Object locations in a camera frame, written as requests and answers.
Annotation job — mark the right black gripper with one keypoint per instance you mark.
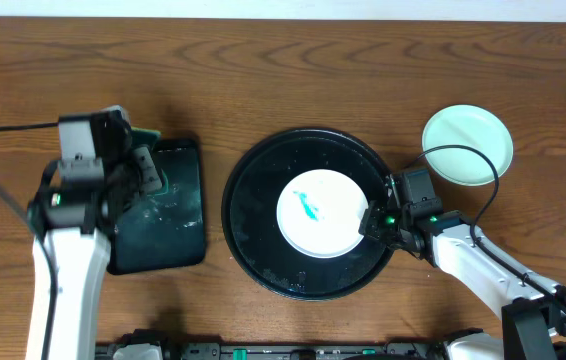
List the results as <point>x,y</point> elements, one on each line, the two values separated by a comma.
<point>368,223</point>

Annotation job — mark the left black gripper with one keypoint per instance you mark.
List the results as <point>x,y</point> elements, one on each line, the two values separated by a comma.
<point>144,167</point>

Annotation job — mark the green yellow sponge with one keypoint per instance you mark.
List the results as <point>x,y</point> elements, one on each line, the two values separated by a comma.
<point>150,145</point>

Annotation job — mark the white plate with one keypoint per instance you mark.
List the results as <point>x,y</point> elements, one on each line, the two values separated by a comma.
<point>319,213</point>

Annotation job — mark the mint green plate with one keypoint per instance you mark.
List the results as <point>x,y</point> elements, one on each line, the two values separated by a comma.
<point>473,127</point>

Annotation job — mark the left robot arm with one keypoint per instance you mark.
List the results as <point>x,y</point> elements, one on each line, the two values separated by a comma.
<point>81,217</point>

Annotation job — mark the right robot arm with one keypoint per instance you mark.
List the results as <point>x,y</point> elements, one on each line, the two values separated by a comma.
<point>530,307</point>

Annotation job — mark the black rectangular tray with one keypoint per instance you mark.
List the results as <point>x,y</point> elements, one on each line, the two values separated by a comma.
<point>164,228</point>

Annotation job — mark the black round tray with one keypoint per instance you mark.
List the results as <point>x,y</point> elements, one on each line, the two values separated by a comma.
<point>249,213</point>

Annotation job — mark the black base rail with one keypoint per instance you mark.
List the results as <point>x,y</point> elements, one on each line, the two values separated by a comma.
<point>214,351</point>

